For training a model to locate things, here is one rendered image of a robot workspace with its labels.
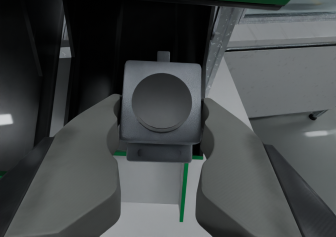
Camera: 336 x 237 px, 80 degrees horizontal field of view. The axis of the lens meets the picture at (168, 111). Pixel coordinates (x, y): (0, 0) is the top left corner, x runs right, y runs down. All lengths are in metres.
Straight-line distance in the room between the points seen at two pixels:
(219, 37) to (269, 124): 1.60
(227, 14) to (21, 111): 0.23
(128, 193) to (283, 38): 0.86
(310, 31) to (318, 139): 1.06
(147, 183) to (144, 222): 0.17
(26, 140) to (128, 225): 0.35
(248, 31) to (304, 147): 1.15
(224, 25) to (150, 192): 0.29
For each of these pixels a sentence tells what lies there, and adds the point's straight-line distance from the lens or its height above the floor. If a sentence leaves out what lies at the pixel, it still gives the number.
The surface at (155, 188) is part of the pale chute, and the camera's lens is 0.38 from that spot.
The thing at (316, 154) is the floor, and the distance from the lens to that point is 1.91.
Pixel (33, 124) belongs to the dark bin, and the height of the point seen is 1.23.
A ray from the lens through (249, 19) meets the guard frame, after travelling 1.01.
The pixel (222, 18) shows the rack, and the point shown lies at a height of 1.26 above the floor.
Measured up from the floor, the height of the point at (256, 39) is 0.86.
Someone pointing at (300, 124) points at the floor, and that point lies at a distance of 1.97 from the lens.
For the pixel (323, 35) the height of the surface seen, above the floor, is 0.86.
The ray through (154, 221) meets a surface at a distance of 0.53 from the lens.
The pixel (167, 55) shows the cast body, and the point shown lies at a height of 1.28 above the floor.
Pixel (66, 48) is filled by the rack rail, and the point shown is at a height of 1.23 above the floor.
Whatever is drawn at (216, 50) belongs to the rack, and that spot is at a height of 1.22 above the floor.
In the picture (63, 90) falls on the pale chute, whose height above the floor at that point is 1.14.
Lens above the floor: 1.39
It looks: 58 degrees down
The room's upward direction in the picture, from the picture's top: 6 degrees clockwise
